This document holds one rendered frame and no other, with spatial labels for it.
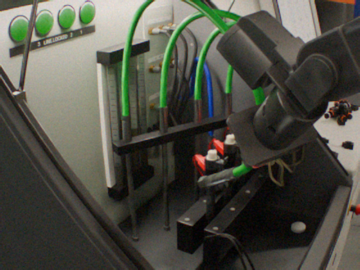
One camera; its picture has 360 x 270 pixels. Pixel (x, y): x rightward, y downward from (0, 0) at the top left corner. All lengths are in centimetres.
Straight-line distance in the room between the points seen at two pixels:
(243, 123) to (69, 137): 46
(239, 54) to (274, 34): 4
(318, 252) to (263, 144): 39
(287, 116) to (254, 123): 9
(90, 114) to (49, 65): 18
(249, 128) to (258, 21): 14
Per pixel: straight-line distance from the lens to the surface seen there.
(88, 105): 89
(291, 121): 40
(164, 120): 90
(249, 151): 48
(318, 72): 34
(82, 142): 90
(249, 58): 41
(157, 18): 105
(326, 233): 88
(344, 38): 34
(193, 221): 83
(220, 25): 57
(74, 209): 50
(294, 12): 136
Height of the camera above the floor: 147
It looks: 24 degrees down
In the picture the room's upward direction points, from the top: 1 degrees counter-clockwise
